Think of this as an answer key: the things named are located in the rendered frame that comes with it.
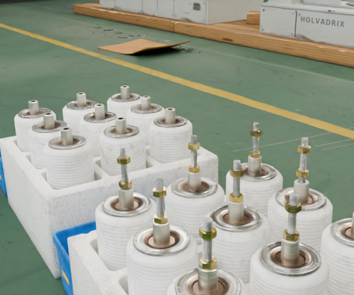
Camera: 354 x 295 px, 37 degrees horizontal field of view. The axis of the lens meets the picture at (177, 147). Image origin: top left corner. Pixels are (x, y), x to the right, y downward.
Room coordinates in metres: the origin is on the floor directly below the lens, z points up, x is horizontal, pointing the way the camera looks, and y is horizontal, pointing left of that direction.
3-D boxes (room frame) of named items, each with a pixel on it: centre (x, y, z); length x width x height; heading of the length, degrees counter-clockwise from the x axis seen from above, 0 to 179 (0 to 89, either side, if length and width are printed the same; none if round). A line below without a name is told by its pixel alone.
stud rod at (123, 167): (0.71, 0.08, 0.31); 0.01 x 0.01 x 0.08
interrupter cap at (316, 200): (0.71, -0.19, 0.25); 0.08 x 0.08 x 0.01
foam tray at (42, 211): (1.15, 0.17, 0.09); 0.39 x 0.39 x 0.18; 29
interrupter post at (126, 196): (0.71, 0.08, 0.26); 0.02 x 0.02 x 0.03
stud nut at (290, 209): (0.56, -0.14, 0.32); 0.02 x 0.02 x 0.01; 10
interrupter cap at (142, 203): (0.71, 0.08, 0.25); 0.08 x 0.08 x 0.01
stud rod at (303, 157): (0.71, -0.19, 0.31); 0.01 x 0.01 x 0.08
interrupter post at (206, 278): (0.50, -0.03, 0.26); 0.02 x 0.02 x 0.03
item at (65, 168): (0.99, 0.22, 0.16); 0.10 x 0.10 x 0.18
